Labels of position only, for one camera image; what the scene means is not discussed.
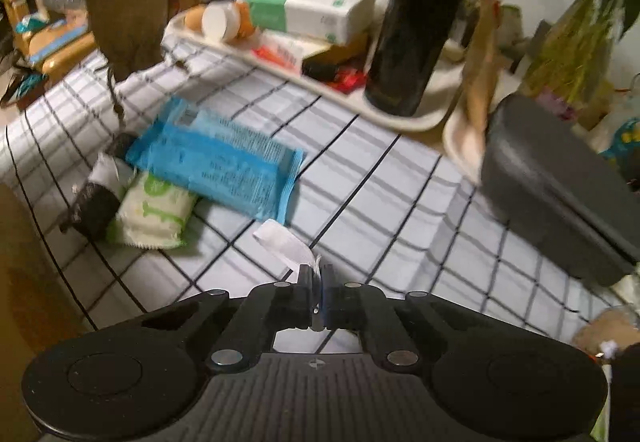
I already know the grey hard case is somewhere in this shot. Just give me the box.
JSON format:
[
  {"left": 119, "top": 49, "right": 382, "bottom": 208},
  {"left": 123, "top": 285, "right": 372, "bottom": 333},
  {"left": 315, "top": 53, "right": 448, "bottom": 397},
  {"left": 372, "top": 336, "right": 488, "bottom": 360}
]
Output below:
[{"left": 479, "top": 94, "right": 640, "bottom": 288}]

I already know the white plate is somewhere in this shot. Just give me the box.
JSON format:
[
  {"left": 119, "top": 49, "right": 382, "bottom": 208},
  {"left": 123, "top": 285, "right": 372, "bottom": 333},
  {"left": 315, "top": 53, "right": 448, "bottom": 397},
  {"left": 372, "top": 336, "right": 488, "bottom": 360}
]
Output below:
[{"left": 442, "top": 106, "right": 489, "bottom": 183}]

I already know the white cylindrical container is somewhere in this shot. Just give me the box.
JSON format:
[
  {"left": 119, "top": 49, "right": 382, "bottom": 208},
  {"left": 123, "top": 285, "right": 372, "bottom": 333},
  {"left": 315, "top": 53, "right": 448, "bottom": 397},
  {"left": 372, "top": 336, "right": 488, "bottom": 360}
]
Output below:
[{"left": 201, "top": 1, "right": 242, "bottom": 43}]

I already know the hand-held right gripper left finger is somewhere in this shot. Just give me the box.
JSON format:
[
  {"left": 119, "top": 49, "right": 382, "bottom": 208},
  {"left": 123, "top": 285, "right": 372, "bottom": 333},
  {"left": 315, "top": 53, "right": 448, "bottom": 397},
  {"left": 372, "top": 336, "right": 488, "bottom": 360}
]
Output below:
[{"left": 142, "top": 266, "right": 315, "bottom": 370}]

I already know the white ribbon strip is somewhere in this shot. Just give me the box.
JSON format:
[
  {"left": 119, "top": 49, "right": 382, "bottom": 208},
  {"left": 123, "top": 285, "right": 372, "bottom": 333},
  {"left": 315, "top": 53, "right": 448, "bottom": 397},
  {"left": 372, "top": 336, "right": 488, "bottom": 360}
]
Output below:
[{"left": 252, "top": 218, "right": 322, "bottom": 281}]

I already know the brown drawstring pouch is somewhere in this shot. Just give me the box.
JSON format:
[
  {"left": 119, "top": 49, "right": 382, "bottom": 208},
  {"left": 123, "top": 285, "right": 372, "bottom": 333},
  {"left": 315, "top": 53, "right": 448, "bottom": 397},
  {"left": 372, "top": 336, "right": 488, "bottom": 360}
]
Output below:
[{"left": 82, "top": 0, "right": 171, "bottom": 134}]

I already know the red snack packet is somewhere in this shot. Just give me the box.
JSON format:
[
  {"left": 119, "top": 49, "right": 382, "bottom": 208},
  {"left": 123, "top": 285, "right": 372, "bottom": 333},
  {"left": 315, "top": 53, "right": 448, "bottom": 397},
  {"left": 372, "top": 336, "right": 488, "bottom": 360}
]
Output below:
[{"left": 330, "top": 68, "right": 366, "bottom": 94}]

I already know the green and white wipes pack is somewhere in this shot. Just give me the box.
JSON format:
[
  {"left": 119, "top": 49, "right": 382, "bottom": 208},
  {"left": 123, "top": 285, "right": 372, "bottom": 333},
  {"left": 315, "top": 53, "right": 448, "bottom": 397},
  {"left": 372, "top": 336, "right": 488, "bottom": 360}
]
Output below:
[{"left": 103, "top": 170, "right": 199, "bottom": 251}]

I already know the glass vase with lucky bamboo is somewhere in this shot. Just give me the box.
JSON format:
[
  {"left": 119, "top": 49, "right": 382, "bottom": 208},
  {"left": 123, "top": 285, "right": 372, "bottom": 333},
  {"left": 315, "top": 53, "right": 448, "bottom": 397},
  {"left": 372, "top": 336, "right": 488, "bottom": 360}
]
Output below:
[{"left": 520, "top": 0, "right": 640, "bottom": 111}]

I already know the black thermos bottle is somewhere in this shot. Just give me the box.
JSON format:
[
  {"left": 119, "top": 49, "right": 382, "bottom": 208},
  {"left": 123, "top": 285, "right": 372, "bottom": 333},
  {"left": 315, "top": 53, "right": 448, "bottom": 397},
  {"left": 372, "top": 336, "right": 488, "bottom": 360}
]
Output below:
[{"left": 363, "top": 0, "right": 482, "bottom": 118}]

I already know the brown cardboard box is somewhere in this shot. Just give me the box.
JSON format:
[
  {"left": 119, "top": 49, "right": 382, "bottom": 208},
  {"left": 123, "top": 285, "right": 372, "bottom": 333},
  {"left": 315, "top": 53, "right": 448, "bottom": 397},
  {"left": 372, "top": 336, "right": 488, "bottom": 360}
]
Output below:
[{"left": 0, "top": 181, "right": 89, "bottom": 442}]

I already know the checked white tablecloth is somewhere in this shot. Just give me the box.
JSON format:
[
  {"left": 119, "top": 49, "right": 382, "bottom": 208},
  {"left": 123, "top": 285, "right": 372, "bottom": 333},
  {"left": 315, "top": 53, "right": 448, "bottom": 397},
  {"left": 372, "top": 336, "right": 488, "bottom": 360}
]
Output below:
[{"left": 0, "top": 34, "right": 640, "bottom": 358}]

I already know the blue wet wipes pack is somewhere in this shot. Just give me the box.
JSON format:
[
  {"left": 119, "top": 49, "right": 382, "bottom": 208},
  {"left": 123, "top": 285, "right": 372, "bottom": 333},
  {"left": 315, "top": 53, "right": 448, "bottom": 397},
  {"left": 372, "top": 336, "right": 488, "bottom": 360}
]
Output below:
[{"left": 124, "top": 96, "right": 306, "bottom": 227}]

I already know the wooden side table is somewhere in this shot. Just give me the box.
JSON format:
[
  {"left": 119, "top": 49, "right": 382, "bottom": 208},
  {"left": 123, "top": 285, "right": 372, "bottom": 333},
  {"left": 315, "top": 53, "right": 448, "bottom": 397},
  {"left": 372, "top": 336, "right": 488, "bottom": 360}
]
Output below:
[{"left": 10, "top": 16, "right": 97, "bottom": 74}]

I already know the patterned white plastic bag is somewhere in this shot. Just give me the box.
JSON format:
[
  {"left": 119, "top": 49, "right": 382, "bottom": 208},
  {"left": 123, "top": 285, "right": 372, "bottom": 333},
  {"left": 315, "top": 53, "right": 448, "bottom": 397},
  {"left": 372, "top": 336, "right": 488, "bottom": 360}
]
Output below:
[{"left": 597, "top": 114, "right": 640, "bottom": 166}]

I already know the white plastic tray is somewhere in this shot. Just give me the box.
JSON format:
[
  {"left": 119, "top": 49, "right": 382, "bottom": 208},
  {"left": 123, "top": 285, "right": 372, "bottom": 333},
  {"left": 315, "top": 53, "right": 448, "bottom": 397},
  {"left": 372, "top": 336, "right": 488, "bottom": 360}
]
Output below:
[{"left": 162, "top": 12, "right": 462, "bottom": 133}]

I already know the black and white cloth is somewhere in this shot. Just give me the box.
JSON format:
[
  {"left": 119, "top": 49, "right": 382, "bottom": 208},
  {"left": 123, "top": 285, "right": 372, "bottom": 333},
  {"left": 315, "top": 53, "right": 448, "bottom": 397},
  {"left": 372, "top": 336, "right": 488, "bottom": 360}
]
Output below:
[{"left": 59, "top": 130, "right": 140, "bottom": 239}]

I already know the red and white flat box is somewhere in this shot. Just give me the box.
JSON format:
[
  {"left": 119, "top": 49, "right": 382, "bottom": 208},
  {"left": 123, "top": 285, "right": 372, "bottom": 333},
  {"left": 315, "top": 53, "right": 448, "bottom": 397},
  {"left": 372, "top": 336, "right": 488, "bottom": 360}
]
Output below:
[{"left": 252, "top": 29, "right": 369, "bottom": 76}]

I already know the large white box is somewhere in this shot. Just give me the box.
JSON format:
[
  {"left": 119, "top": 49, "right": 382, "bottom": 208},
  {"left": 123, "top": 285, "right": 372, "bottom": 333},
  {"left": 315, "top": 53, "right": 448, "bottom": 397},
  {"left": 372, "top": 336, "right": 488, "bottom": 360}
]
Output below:
[{"left": 248, "top": 0, "right": 377, "bottom": 46}]

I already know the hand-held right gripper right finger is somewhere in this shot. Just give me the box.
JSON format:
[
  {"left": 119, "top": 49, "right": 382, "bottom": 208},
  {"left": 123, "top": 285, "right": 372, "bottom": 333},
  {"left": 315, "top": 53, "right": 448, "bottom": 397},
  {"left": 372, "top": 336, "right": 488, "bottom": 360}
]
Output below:
[{"left": 322, "top": 264, "right": 496, "bottom": 370}]

